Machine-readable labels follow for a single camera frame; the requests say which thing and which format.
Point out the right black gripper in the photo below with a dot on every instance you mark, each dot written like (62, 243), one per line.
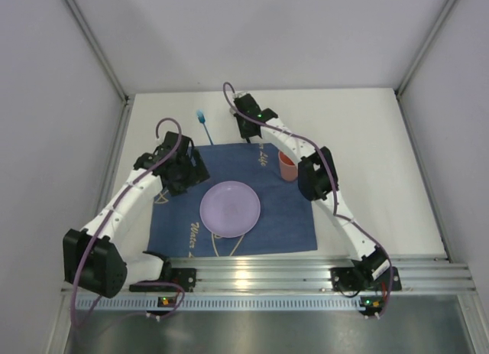
(244, 125)

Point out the blue plastic fork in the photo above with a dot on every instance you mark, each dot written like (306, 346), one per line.
(202, 120)

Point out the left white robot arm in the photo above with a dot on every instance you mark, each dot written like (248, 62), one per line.
(92, 256)

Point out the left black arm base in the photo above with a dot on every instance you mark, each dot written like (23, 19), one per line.
(184, 277)

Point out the perforated grey cable duct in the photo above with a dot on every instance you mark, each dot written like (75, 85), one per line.
(228, 303)

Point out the right aluminium frame post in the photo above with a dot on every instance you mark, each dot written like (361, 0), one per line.
(422, 51)

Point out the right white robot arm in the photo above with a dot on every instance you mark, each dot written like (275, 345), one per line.
(318, 183)

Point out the aluminium frame post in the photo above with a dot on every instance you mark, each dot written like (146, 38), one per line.
(91, 39)
(422, 51)

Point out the left aluminium frame post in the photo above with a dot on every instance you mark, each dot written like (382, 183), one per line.
(91, 39)

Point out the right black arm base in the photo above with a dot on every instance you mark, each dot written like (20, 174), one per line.
(349, 279)

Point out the orange plastic cup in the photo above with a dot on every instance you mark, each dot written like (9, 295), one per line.
(288, 170)

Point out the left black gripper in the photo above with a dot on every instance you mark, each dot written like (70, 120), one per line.
(195, 170)

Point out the purple plastic plate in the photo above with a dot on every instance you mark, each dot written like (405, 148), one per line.
(230, 209)

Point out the blue embroidered cloth placemat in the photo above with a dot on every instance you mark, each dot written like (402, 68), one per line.
(285, 223)

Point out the aluminium mounting rail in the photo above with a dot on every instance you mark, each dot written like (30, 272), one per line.
(313, 275)

